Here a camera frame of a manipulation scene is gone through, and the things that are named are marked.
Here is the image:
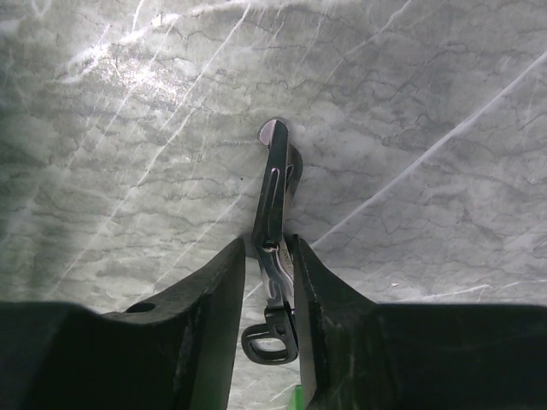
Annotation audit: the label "small black scissors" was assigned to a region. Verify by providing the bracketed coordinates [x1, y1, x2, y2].
[241, 118, 303, 366]

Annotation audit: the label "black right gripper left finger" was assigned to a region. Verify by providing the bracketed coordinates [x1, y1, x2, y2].
[1, 239, 245, 409]

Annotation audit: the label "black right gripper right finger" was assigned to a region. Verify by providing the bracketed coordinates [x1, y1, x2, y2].
[293, 238, 546, 409]

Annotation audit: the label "green plastic clip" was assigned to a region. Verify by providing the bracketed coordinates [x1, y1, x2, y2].
[286, 384, 305, 410]

